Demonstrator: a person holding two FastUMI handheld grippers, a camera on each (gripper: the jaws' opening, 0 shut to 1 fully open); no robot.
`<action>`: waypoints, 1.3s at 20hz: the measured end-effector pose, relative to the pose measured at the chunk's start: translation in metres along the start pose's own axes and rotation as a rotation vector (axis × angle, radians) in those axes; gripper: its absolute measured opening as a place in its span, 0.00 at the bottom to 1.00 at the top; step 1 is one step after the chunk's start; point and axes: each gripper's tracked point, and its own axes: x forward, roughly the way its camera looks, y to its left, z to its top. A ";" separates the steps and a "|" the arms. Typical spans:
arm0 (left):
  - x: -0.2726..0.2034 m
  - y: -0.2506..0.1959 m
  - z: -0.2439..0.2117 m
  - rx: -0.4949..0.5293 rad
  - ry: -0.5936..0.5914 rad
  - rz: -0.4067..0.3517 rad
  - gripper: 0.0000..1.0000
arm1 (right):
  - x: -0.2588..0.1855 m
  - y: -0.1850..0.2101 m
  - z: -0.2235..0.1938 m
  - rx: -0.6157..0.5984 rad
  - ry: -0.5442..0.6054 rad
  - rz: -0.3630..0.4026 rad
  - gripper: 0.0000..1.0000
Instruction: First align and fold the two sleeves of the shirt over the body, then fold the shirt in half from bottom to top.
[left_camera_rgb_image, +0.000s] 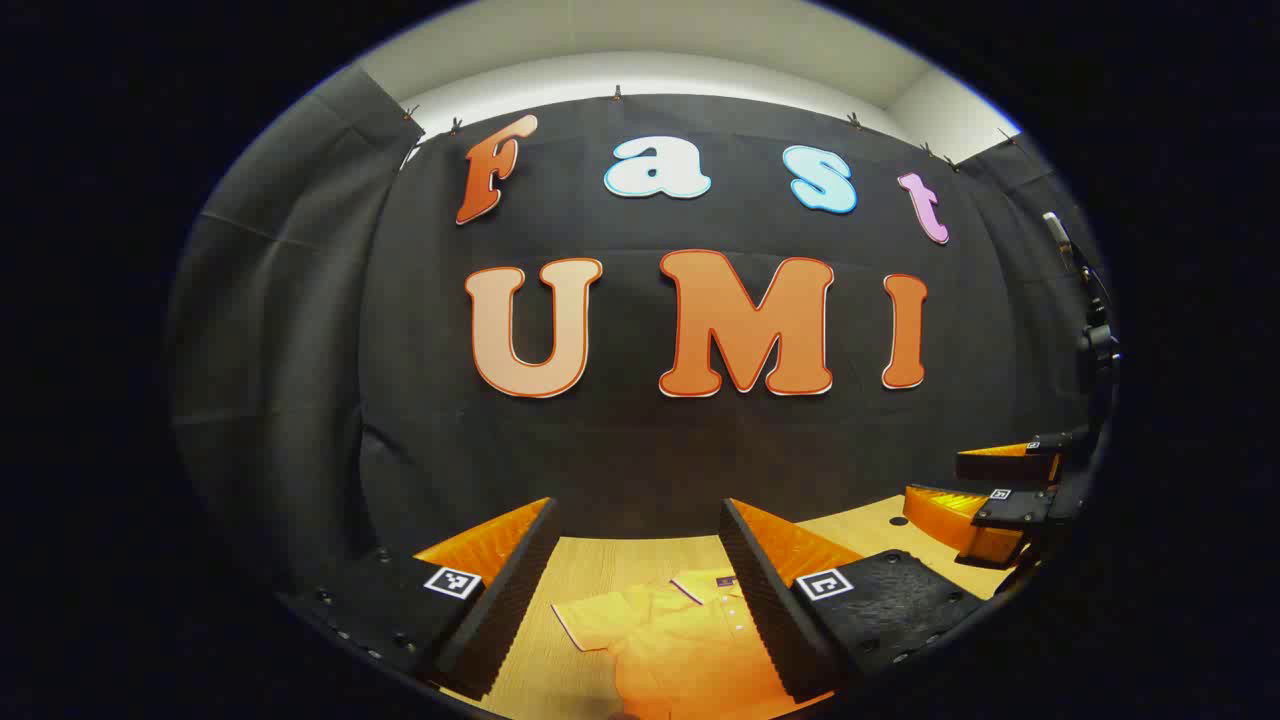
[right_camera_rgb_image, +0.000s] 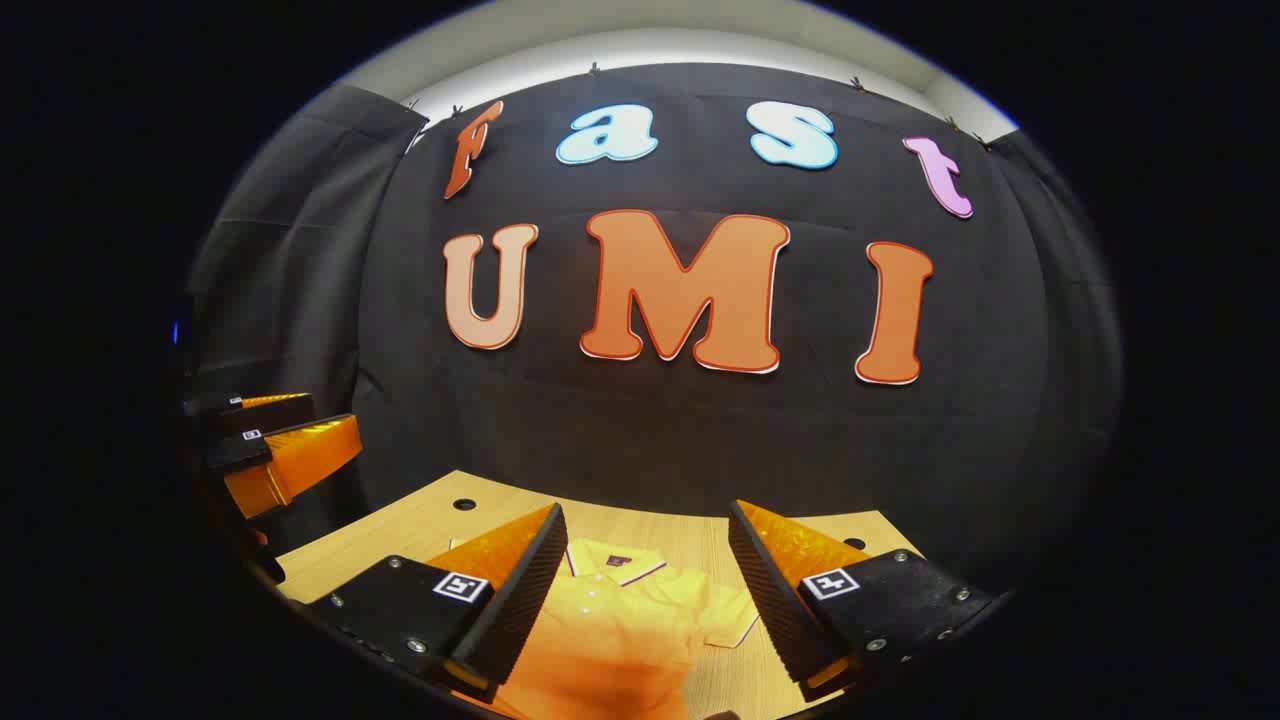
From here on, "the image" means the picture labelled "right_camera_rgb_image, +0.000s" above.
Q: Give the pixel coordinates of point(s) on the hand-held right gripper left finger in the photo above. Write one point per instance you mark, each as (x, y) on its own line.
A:
(525, 600)

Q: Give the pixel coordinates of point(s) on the orange T-shirt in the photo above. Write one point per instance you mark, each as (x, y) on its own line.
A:
(620, 630)

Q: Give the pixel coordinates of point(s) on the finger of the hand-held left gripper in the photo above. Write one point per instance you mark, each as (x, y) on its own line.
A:
(300, 455)
(270, 410)

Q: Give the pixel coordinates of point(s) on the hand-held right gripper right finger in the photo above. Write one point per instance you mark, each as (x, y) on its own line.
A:
(770, 590)

